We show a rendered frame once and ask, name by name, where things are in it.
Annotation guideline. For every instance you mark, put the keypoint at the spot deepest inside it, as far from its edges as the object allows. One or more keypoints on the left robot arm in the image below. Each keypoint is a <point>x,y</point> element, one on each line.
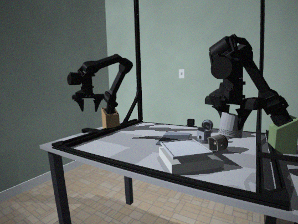
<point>230,67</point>

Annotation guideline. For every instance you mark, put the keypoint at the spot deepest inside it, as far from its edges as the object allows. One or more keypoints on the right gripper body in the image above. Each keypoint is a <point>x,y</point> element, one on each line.
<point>92,95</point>

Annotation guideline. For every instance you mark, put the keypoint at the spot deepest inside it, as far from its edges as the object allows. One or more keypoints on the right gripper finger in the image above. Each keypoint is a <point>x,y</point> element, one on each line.
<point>97,104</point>
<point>81,104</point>

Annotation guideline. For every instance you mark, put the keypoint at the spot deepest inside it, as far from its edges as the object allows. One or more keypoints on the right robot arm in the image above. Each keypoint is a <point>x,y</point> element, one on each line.
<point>92,67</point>

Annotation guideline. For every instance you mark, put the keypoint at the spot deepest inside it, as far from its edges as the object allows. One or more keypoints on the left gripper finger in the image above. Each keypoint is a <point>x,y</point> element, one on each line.
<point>242,116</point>
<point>221,109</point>

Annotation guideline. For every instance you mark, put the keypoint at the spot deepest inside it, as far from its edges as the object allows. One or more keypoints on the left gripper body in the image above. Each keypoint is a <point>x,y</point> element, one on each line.
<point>253,103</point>

